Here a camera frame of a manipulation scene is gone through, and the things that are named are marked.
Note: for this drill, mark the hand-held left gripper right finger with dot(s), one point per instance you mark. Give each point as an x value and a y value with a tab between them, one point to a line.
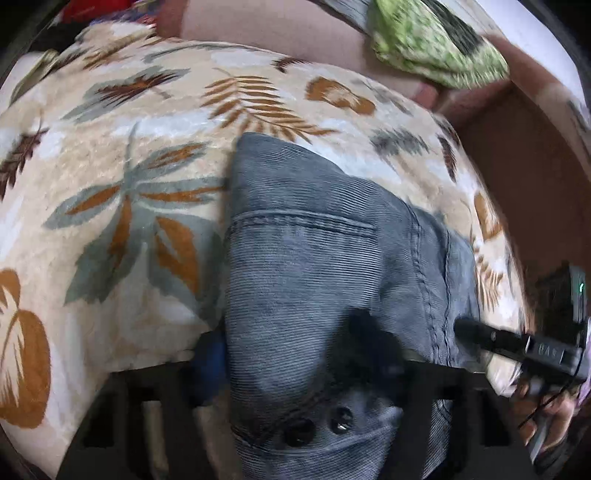
374	346

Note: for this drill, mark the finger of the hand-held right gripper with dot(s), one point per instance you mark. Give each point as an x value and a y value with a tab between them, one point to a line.
485	337

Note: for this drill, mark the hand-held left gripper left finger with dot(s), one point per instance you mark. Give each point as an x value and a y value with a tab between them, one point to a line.
210	364

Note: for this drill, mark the person's right hand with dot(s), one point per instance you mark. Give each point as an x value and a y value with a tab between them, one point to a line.
549	410

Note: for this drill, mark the leaf print fleece blanket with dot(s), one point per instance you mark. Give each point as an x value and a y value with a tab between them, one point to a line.
138	138

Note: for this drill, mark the green patterned cloth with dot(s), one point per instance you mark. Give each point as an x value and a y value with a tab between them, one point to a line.
425	41

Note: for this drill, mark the pink bed sheet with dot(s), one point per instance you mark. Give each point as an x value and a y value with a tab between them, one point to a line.
277	27

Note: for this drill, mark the red bag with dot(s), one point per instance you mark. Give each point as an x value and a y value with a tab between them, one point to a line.
92	9

